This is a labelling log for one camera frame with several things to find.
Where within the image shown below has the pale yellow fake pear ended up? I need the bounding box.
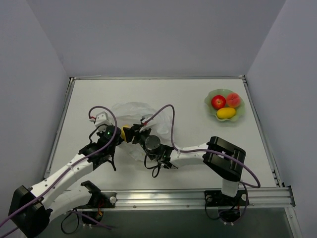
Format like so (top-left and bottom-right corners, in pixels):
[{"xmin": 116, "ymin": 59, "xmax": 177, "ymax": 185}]
[{"xmin": 121, "ymin": 125, "xmax": 130, "ymax": 140}]

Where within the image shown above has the white plastic bag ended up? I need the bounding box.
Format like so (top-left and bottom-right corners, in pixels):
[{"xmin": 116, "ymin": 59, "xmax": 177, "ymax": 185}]
[{"xmin": 111, "ymin": 102, "xmax": 172, "ymax": 161}]

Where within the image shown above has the red fake apple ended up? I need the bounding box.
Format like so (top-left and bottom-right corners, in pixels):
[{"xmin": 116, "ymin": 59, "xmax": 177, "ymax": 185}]
[{"xmin": 211, "ymin": 95, "xmax": 226, "ymax": 110}]

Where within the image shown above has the yellow fake mango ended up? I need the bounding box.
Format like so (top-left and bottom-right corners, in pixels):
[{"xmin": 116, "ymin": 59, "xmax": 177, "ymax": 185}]
[{"xmin": 216, "ymin": 107, "xmax": 236, "ymax": 119}]

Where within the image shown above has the orange fake peach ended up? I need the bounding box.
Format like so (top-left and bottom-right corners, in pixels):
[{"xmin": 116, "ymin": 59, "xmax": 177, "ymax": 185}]
[{"xmin": 226, "ymin": 93, "xmax": 241, "ymax": 108}]

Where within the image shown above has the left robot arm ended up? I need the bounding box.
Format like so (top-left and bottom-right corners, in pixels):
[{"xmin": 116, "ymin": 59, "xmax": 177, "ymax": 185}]
[{"xmin": 8, "ymin": 125, "xmax": 123, "ymax": 238}]

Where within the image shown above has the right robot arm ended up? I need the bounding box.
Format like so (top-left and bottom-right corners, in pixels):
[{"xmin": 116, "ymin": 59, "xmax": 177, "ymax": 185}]
[{"xmin": 122, "ymin": 124, "xmax": 246, "ymax": 205}]

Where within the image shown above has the green wavy glass bowl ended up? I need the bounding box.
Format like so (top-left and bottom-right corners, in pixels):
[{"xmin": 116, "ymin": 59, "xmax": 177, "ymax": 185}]
[{"xmin": 204, "ymin": 89, "xmax": 246, "ymax": 122}]

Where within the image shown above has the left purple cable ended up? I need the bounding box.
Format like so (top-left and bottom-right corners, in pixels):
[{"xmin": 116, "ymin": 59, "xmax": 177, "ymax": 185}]
[{"xmin": 0, "ymin": 105, "xmax": 117, "ymax": 235}]

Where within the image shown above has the purple cable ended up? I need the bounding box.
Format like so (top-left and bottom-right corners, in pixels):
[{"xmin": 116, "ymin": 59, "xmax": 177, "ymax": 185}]
[
  {"xmin": 0, "ymin": 105, "xmax": 117, "ymax": 235},
  {"xmin": 142, "ymin": 104, "xmax": 261, "ymax": 189}
]

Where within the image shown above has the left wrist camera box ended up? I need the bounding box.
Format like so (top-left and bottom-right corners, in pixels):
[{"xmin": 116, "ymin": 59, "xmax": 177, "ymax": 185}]
[{"xmin": 89, "ymin": 112, "xmax": 111, "ymax": 127}]

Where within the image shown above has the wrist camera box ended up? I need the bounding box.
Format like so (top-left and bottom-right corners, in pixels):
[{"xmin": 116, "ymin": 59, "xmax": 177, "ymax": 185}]
[
  {"xmin": 89, "ymin": 112, "xmax": 111, "ymax": 127},
  {"xmin": 140, "ymin": 114, "xmax": 156, "ymax": 128}
]

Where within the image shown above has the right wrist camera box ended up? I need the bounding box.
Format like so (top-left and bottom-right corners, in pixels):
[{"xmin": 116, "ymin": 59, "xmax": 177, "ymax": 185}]
[{"xmin": 140, "ymin": 114, "xmax": 156, "ymax": 128}]

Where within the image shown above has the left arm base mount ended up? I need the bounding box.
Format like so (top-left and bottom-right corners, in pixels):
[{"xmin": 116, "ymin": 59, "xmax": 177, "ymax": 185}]
[{"xmin": 80, "ymin": 180, "xmax": 117, "ymax": 226}]

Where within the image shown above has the aluminium front rail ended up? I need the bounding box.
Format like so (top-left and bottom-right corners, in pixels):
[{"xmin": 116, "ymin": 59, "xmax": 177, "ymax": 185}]
[{"xmin": 114, "ymin": 187, "xmax": 295, "ymax": 211}]

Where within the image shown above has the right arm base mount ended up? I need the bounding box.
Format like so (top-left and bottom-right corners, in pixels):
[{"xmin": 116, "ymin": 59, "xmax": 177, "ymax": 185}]
[{"xmin": 204, "ymin": 188, "xmax": 250, "ymax": 226}]

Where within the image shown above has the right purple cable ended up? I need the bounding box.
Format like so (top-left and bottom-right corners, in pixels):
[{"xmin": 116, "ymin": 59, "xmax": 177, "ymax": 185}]
[{"xmin": 142, "ymin": 104, "xmax": 261, "ymax": 189}]

